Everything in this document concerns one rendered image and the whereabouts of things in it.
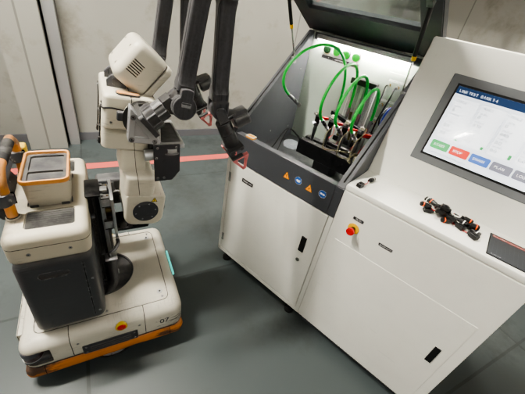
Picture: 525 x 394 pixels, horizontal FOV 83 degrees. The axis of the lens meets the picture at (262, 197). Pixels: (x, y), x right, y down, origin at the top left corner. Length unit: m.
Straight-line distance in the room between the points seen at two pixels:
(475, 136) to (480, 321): 0.69
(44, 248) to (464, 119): 1.60
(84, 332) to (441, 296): 1.48
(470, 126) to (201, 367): 1.62
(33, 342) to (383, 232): 1.49
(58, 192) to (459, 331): 1.60
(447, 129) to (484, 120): 0.12
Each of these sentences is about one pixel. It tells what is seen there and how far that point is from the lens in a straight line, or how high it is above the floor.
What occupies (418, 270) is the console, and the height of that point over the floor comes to 0.79.
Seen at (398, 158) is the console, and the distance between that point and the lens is 1.46.
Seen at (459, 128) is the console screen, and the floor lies 1.27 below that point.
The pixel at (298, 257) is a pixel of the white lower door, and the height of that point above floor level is 0.45.
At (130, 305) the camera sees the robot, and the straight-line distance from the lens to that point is 1.62.
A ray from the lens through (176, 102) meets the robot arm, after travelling 1.01.
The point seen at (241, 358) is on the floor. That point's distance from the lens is 1.78.
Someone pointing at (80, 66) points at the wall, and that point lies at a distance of 3.49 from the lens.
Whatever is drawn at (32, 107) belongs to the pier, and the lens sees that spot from 3.44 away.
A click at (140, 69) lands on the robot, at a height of 1.31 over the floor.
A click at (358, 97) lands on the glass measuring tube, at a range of 1.80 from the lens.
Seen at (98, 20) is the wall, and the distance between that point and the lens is 3.41.
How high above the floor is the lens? 1.58
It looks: 34 degrees down
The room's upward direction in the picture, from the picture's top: 11 degrees clockwise
